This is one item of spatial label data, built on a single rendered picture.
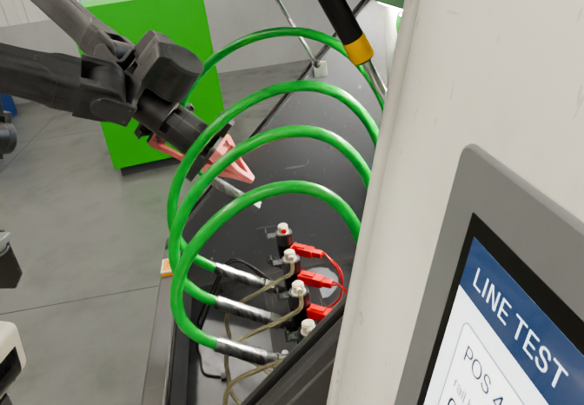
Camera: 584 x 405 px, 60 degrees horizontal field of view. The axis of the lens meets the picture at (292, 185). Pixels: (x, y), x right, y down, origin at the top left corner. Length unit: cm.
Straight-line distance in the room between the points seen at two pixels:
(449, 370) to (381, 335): 11
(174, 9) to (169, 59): 330
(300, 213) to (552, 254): 99
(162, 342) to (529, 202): 79
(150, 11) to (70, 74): 329
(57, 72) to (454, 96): 54
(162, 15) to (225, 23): 328
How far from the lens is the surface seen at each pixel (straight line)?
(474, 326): 26
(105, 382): 238
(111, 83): 73
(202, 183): 60
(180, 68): 71
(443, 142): 30
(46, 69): 72
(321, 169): 114
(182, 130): 75
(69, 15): 108
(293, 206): 116
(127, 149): 422
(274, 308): 90
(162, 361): 91
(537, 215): 22
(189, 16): 402
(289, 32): 78
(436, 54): 32
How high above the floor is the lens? 154
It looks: 26 degrees down
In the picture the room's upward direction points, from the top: 8 degrees counter-clockwise
